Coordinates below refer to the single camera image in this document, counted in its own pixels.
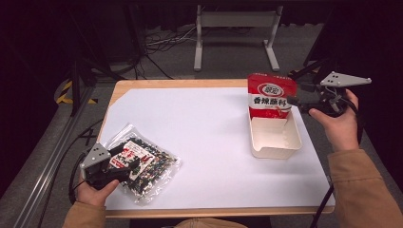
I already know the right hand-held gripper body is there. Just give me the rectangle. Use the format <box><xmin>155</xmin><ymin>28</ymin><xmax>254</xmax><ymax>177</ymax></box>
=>
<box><xmin>312</xmin><ymin>70</ymin><xmax>373</xmax><ymax>119</ymax></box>

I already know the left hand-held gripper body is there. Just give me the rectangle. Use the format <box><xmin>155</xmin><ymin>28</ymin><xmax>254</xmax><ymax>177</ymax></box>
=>
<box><xmin>79</xmin><ymin>142</ymin><xmax>127</xmax><ymax>191</ymax></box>

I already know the clear bag of dried vegetables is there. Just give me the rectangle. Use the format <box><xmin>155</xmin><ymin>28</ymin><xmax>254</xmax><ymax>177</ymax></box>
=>
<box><xmin>104</xmin><ymin>123</ymin><xmax>183</xmax><ymax>207</ymax></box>

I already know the red and white seasoning packet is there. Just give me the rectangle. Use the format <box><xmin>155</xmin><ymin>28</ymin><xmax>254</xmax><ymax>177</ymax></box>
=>
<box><xmin>246</xmin><ymin>72</ymin><xmax>298</xmax><ymax>121</ymax></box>

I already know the white plastic box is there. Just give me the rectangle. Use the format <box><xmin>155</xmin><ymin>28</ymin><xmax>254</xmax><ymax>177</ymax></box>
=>
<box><xmin>247</xmin><ymin>108</ymin><xmax>303</xmax><ymax>161</ymax></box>

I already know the person's left hand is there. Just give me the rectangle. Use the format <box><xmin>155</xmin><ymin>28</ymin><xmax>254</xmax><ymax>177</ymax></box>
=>
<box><xmin>75</xmin><ymin>177</ymin><xmax>121</xmax><ymax>208</ymax></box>

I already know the person's right hand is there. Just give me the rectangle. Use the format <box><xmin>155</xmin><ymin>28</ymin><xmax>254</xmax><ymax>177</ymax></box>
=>
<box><xmin>308</xmin><ymin>88</ymin><xmax>360</xmax><ymax>152</ymax></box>

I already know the black angled stand leg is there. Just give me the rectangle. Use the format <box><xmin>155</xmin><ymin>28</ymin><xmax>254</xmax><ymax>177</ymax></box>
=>
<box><xmin>288</xmin><ymin>58</ymin><xmax>334</xmax><ymax>80</ymax></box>

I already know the yellow and black hazard tape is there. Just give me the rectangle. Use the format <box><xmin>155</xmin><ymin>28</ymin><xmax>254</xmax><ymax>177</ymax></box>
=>
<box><xmin>56</xmin><ymin>80</ymin><xmax>98</xmax><ymax>105</ymax></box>

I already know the black tripod stand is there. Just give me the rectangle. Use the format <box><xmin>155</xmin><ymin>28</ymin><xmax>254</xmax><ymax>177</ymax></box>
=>
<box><xmin>67</xmin><ymin>6</ymin><xmax>127</xmax><ymax>117</ymax></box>

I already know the white table sheet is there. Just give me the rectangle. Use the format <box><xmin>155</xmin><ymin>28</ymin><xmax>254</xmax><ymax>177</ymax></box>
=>
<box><xmin>100</xmin><ymin>86</ymin><xmax>336</xmax><ymax>212</ymax></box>

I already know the wooden table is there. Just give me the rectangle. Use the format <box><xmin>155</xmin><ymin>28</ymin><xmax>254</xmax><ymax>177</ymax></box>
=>
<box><xmin>96</xmin><ymin>79</ymin><xmax>336</xmax><ymax>219</ymax></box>

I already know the person's tan jacket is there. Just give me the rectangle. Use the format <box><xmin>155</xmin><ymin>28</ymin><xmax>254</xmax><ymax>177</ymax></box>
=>
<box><xmin>174</xmin><ymin>218</ymin><xmax>250</xmax><ymax>228</ymax></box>

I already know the white metal stand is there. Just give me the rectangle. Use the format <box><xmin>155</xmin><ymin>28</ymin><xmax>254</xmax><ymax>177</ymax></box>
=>
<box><xmin>193</xmin><ymin>4</ymin><xmax>284</xmax><ymax>72</ymax></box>

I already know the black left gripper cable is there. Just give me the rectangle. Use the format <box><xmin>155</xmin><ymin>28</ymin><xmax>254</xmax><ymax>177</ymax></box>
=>
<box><xmin>67</xmin><ymin>148</ymin><xmax>90</xmax><ymax>205</ymax></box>

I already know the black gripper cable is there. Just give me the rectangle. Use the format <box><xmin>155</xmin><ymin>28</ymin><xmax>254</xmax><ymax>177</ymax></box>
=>
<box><xmin>310</xmin><ymin>96</ymin><xmax>365</xmax><ymax>228</ymax></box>
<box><xmin>67</xmin><ymin>148</ymin><xmax>90</xmax><ymax>205</ymax></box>

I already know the aluminium rail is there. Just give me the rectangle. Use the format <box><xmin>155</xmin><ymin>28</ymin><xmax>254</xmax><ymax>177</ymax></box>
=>
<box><xmin>12</xmin><ymin>85</ymin><xmax>96</xmax><ymax>228</ymax></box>

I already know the black floor cable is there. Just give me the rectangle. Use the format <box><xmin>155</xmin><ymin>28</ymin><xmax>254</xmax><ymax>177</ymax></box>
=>
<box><xmin>144</xmin><ymin>53</ymin><xmax>175</xmax><ymax>80</ymax></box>

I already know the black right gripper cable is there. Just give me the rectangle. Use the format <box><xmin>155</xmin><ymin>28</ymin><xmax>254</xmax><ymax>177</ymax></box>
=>
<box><xmin>310</xmin><ymin>96</ymin><xmax>365</xmax><ymax>228</ymax></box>

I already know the white floor cable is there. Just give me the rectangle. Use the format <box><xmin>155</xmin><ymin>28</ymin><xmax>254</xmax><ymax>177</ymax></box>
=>
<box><xmin>146</xmin><ymin>27</ymin><xmax>198</xmax><ymax>47</ymax></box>

